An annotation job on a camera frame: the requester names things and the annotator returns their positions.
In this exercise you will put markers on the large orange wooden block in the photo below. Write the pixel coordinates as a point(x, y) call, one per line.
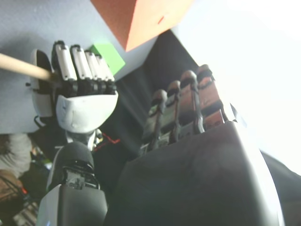
point(145, 21)

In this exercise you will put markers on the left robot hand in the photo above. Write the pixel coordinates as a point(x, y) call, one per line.
point(188, 183)

